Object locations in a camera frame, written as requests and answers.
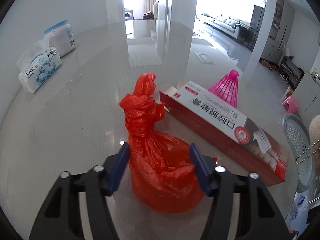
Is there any beige plush ball keychain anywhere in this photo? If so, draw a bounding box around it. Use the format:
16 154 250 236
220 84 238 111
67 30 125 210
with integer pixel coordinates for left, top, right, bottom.
294 114 320 165

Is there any shoe rack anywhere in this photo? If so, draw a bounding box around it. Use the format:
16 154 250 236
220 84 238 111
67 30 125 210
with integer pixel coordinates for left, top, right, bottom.
279 55 304 83

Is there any grey perforated wastebasket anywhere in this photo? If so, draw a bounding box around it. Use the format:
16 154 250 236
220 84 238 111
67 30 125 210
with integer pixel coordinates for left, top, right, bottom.
279 113 316 193

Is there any red plastic bag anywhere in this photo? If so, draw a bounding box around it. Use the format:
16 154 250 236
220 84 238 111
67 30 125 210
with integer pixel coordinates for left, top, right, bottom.
119 72 216 214

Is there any dark refrigerator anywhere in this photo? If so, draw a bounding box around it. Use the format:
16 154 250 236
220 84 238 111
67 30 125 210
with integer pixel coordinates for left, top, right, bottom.
250 4 265 52

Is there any pink plastic stool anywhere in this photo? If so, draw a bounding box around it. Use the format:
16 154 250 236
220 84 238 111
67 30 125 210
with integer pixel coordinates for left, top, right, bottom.
282 95 299 114

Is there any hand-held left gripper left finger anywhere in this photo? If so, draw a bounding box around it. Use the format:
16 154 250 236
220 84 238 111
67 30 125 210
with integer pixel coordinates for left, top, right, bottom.
29 142 131 240

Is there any white jar with blue lid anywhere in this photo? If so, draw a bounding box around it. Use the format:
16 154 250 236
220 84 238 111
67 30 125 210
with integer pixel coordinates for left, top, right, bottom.
43 19 76 57

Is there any pink plastic shuttlecock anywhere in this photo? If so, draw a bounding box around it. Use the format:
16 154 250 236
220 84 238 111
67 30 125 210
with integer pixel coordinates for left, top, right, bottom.
207 69 240 108

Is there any grey sofa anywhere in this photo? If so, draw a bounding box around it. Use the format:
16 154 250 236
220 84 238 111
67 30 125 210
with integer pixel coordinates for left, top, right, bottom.
201 12 250 37

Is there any red and white toothpaste box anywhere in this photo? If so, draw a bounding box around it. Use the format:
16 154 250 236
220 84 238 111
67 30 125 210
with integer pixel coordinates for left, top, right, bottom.
159 80 290 187

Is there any white and blue tissue pack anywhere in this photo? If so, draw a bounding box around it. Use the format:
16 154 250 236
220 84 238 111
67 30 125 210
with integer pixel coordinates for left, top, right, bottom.
16 40 62 94

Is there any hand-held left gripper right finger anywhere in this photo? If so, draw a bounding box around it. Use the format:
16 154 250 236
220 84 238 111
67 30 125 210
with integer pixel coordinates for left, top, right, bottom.
189 142 292 240

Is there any white low cabinet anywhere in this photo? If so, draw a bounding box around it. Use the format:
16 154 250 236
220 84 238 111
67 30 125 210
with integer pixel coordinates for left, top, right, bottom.
295 70 320 115

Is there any tall white cabinet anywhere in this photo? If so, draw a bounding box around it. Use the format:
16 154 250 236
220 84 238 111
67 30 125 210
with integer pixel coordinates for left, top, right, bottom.
260 0 295 65

